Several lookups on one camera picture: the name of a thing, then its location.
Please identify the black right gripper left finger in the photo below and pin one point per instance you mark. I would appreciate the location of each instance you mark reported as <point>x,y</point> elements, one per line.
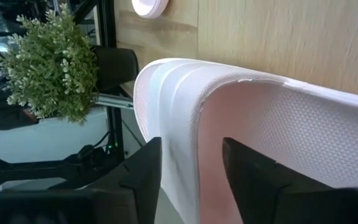
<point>141,174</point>

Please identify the black metal rig frame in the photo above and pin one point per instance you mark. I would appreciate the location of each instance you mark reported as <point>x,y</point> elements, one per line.
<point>109,25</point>

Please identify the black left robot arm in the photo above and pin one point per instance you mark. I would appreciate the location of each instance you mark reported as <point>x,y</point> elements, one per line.
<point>26,172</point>

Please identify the pink rubber slide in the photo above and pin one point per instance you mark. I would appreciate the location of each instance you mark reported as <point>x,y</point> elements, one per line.
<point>149,7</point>
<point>259,124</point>

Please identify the green potted plant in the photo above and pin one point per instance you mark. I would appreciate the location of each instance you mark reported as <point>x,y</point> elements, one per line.
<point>48,68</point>

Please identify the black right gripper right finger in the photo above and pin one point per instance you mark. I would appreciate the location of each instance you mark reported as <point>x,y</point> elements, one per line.
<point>253,180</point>

